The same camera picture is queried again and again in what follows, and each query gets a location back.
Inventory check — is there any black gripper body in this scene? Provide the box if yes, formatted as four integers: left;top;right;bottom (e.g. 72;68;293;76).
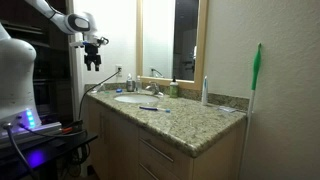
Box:
83;44;103;66

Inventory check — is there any silver metal cup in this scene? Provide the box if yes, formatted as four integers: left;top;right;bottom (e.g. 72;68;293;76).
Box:
125;80;136;93

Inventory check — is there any clear plastic wrapper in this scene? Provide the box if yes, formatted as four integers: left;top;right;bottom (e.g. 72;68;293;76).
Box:
90;83;107;95

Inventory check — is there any dark wooden shelf unit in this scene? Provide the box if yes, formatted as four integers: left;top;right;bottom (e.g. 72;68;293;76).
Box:
0;0;74;126

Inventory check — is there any small clear bottle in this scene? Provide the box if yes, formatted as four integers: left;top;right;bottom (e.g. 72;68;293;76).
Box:
135;74;142;93

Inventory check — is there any white oval sink basin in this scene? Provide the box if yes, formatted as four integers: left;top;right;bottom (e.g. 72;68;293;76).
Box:
113;93;160;105

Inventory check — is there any chrome sink faucet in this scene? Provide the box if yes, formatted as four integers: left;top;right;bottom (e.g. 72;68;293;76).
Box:
145;80;165;98

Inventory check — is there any red black clamp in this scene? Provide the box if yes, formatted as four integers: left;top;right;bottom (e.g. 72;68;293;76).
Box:
61;120;84;135

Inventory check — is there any blue manual toothbrush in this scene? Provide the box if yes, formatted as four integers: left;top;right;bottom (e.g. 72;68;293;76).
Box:
138;105;172;114

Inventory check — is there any green soap pump bottle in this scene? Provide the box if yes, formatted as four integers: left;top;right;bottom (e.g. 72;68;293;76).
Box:
169;75;180;99

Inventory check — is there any wooden vanity cabinet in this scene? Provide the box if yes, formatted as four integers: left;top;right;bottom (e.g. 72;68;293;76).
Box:
85;98;248;180

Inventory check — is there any black robot table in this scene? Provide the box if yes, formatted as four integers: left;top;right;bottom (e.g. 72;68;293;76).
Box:
0;131;100;180

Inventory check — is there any clear plastic packet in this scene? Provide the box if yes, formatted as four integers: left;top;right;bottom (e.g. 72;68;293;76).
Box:
217;105;238;114

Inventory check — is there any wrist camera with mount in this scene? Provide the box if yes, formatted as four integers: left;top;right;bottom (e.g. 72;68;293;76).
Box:
69;35;110;48

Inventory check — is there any white wall power outlet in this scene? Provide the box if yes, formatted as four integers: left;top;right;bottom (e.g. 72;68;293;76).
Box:
115;64;124;78

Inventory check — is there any black power cable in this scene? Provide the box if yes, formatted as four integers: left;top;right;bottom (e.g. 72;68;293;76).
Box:
77;69;121;122

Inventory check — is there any aluminium mounting rail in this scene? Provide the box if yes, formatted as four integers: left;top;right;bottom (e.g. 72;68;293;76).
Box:
0;121;63;148

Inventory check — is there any long metal drawer handle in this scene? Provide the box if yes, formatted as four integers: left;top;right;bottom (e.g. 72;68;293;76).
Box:
138;137;175;164

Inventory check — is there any wood framed wall mirror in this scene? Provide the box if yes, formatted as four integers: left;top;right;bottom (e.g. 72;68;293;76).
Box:
135;0;210;91

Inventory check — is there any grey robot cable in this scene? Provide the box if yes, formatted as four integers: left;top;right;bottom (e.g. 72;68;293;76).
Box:
2;122;38;180

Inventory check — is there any short metal drawer handle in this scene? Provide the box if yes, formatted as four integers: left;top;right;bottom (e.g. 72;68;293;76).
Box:
138;162;160;180

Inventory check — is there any green white mop handle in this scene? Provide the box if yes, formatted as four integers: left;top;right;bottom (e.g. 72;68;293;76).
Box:
237;42;263;180

